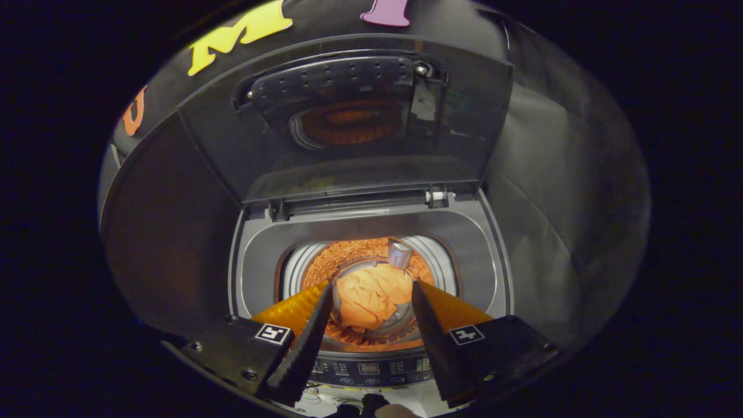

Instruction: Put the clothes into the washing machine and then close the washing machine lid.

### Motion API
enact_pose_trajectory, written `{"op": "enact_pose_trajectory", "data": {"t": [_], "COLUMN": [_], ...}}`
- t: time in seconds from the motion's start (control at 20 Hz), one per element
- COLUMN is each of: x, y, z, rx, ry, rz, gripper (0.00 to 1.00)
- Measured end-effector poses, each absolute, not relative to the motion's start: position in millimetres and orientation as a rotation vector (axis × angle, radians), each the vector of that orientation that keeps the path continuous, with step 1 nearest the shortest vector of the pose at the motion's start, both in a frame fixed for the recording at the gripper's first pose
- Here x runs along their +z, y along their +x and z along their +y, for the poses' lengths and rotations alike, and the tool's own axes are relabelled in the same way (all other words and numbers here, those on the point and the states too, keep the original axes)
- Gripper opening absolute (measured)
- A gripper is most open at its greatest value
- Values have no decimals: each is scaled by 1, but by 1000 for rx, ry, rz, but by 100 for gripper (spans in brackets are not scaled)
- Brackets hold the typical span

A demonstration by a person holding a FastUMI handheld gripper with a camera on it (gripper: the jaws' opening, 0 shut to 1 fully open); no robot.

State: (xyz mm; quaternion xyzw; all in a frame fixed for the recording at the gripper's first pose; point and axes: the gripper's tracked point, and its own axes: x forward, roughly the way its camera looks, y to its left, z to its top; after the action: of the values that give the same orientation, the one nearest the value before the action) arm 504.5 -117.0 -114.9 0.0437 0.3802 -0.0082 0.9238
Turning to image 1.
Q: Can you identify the grey cabinet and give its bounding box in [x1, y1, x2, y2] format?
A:
[99, 110, 241, 337]

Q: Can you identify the dark washing machine lid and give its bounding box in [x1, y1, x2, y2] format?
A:
[177, 34, 514, 204]

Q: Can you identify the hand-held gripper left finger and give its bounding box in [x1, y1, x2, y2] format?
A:
[183, 281, 334, 407]

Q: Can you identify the orange polo shirt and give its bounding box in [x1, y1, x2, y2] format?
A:
[336, 264, 414, 333]

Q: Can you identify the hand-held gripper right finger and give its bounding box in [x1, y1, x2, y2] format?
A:
[411, 280, 561, 409]

